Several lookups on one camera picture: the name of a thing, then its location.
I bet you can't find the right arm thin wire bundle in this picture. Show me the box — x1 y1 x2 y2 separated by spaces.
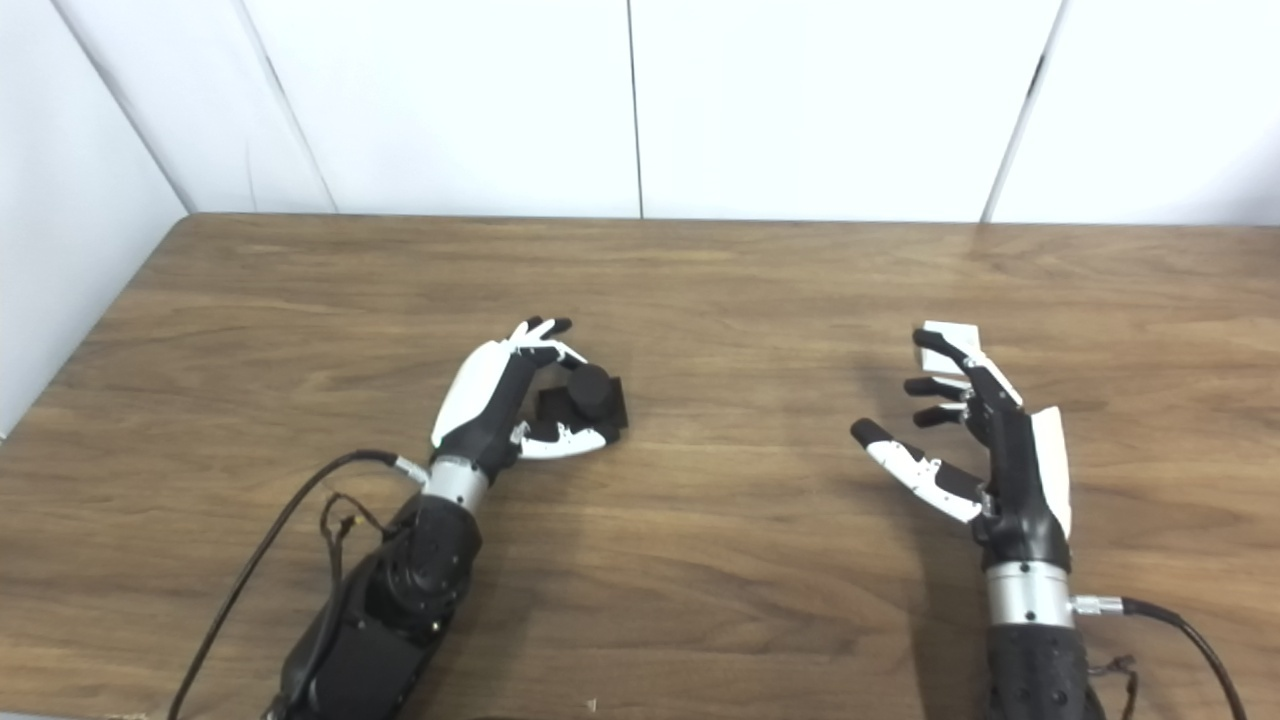
1090 655 1141 720

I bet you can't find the black peg with square base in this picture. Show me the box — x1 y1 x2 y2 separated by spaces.
535 363 631 433

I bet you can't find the white square piece with hole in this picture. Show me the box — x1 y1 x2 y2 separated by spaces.
913 320 983 373

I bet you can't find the arm thin wire bundle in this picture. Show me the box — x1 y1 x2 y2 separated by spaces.
320 492 391 586
1090 655 1141 720

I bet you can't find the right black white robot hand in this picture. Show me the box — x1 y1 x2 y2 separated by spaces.
851 330 1073 573

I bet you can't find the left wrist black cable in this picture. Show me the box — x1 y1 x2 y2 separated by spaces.
168 450 431 720

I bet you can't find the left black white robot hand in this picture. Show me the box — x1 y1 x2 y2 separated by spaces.
430 317 621 479

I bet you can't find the left arm thin wire bundle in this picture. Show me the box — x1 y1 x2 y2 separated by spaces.
320 492 391 586

